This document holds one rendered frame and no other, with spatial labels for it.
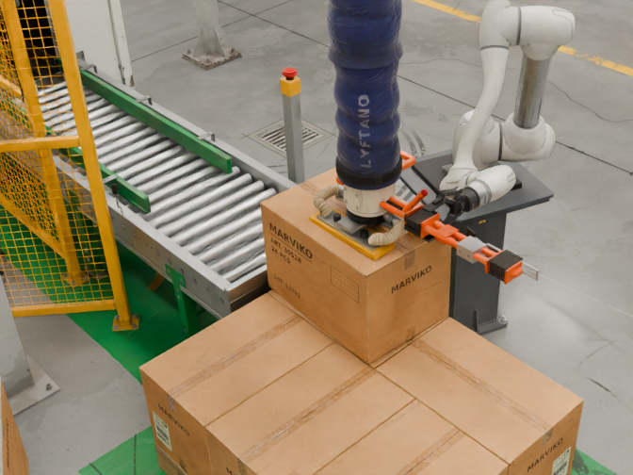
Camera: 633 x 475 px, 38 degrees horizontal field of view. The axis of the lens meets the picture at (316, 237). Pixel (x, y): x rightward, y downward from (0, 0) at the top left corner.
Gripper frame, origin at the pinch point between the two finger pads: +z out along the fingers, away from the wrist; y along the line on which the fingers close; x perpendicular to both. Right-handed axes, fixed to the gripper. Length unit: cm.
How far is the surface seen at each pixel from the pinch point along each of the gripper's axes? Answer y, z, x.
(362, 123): -31.3, 7.8, 22.7
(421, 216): -1.4, 0.5, 3.0
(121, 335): 109, 50, 142
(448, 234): -1.5, 1.9, -10.0
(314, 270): 27.8, 20.5, 35.5
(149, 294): 109, 24, 158
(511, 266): -3.0, 2.6, -35.7
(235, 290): 49, 33, 69
